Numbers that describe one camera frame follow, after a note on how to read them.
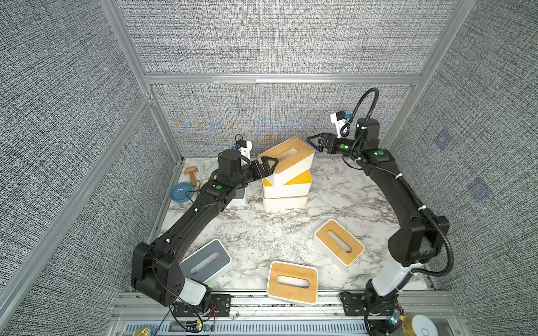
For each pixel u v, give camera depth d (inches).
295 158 34.2
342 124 27.1
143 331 25.6
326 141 26.2
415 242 18.1
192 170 44.4
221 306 28.9
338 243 33.8
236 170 23.9
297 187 34.0
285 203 38.3
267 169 26.1
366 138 23.8
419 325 26.4
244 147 27.0
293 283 30.1
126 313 29.3
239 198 38.2
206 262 31.6
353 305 28.7
